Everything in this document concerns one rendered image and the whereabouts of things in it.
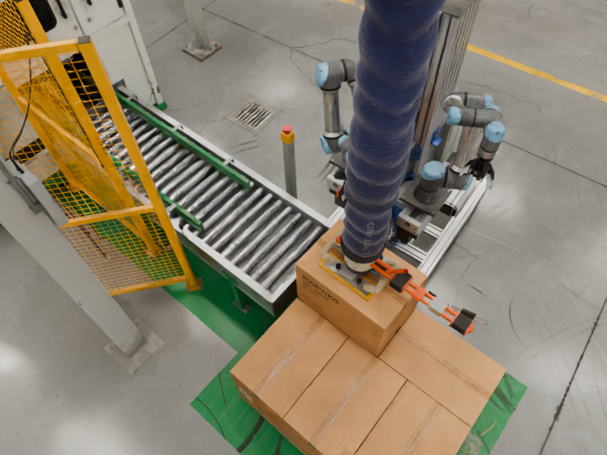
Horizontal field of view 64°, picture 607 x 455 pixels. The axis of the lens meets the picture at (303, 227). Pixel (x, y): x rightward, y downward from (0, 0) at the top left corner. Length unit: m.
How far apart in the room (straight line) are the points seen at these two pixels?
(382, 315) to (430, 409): 0.60
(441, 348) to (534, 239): 1.58
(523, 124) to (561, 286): 1.71
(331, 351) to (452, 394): 0.69
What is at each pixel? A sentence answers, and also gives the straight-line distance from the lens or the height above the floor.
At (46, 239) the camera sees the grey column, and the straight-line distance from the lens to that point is 2.49.
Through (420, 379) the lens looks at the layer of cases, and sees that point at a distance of 2.87.
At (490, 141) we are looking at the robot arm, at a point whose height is 1.83.
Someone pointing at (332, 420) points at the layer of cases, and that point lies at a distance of 2.76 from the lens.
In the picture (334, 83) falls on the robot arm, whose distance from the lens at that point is 2.61.
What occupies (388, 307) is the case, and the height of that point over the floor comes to 0.94.
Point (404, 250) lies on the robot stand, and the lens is 3.59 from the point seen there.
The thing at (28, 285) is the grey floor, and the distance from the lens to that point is 4.25.
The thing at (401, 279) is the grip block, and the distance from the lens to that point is 2.47.
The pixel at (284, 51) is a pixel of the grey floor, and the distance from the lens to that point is 5.56.
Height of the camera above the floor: 3.24
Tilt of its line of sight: 56 degrees down
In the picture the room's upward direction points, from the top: 2 degrees counter-clockwise
